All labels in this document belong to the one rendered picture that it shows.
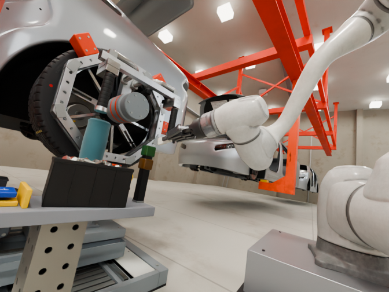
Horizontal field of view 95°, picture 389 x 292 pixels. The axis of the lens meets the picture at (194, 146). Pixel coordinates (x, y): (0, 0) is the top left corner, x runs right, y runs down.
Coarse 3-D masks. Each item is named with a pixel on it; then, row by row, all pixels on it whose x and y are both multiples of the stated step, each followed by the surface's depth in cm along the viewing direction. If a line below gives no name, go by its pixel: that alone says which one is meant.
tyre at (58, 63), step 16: (48, 64) 77; (48, 80) 76; (32, 96) 78; (48, 96) 76; (32, 112) 80; (48, 112) 76; (32, 128) 88; (48, 128) 76; (48, 144) 83; (64, 144) 81
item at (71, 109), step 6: (72, 96) 122; (72, 102) 122; (78, 102) 124; (84, 102) 127; (66, 108) 119; (72, 108) 118; (78, 108) 120; (84, 108) 123; (90, 108) 130; (72, 114) 118; (72, 120) 118; (78, 120) 120; (84, 120) 123; (78, 126) 122; (84, 126) 127; (84, 132) 127
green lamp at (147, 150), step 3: (144, 147) 67; (147, 147) 66; (150, 147) 67; (153, 147) 68; (141, 150) 68; (144, 150) 67; (147, 150) 66; (150, 150) 67; (153, 150) 68; (141, 153) 68; (144, 153) 67; (147, 153) 66; (150, 153) 67; (153, 153) 68; (153, 156) 68
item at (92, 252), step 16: (0, 240) 79; (16, 240) 83; (112, 240) 97; (0, 256) 67; (16, 256) 69; (80, 256) 81; (96, 256) 86; (112, 256) 92; (0, 272) 62; (16, 272) 65
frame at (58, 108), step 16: (64, 64) 78; (80, 64) 77; (96, 64) 84; (64, 80) 73; (64, 96) 73; (64, 112) 73; (160, 112) 111; (64, 128) 75; (160, 128) 111; (80, 144) 78; (144, 144) 107; (112, 160) 89; (128, 160) 95
